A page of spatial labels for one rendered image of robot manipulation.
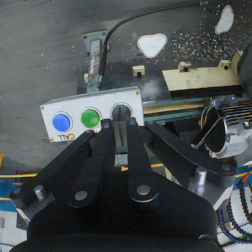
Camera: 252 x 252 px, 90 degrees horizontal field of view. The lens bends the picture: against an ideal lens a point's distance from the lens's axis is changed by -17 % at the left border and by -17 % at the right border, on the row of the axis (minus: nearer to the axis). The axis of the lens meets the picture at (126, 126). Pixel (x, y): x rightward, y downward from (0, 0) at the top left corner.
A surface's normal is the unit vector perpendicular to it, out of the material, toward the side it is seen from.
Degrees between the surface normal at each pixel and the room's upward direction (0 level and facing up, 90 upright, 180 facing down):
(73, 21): 0
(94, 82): 90
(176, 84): 90
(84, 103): 40
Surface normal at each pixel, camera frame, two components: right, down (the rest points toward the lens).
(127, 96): 0.02, 0.35
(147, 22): 0.10, 0.86
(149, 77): -0.09, -0.49
